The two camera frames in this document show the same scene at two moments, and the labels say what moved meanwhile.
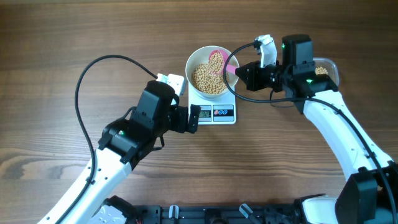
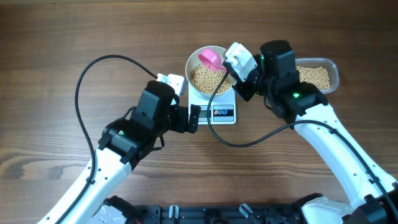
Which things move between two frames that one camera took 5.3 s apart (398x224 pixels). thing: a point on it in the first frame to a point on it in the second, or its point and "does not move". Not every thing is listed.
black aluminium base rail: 275,214 does not move
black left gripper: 181,126 does not move
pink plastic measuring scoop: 227,66 to 212,59
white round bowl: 201,56 does not move
